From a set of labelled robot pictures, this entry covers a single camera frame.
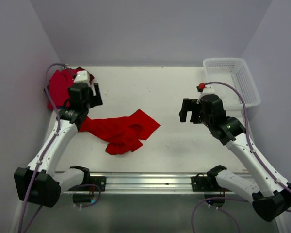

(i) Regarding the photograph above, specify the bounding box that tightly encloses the bright red t shirt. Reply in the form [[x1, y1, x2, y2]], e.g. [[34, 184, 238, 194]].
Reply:
[[79, 109, 161, 155]]

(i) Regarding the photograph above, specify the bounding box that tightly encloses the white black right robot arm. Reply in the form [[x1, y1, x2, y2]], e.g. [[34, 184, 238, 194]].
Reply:
[[179, 94, 291, 222]]

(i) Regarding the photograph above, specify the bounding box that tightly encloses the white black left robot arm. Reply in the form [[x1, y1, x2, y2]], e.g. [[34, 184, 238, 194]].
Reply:
[[14, 83, 103, 208]]

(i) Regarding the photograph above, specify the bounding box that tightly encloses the dark maroon folded t shirt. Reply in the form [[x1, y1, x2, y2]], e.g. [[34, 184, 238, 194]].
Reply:
[[43, 67, 95, 95]]

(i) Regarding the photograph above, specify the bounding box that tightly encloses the crimson folded t shirt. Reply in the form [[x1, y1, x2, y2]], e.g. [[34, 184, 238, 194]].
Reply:
[[48, 69, 78, 109]]

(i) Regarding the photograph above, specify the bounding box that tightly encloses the white plastic mesh basket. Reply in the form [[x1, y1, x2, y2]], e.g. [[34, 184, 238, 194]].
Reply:
[[203, 58, 261, 111]]

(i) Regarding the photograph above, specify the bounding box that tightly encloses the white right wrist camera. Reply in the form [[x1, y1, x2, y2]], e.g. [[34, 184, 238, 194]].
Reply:
[[196, 83, 215, 103]]

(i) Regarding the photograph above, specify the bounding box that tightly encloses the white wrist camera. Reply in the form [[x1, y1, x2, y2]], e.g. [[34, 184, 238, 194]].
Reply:
[[196, 83, 215, 103], [74, 70, 90, 85]]

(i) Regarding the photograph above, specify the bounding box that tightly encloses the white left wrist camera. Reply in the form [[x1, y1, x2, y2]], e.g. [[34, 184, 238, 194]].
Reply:
[[74, 70, 90, 85]]

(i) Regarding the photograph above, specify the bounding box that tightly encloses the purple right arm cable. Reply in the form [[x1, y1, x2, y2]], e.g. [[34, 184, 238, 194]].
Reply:
[[205, 82, 291, 216]]

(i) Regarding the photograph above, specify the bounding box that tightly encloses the black right base bracket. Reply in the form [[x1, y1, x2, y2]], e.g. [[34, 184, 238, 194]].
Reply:
[[191, 173, 210, 192]]

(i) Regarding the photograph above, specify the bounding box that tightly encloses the black base bracket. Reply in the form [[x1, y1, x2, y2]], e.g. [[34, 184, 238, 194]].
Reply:
[[191, 173, 210, 192], [71, 176, 107, 192]]

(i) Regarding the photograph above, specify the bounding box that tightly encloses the aluminium mounting rail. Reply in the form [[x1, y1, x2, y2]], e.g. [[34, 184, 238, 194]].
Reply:
[[63, 172, 258, 195]]

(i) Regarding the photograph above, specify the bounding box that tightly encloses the black left base bracket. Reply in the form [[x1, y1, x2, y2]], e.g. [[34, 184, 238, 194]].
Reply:
[[71, 176, 107, 192]]

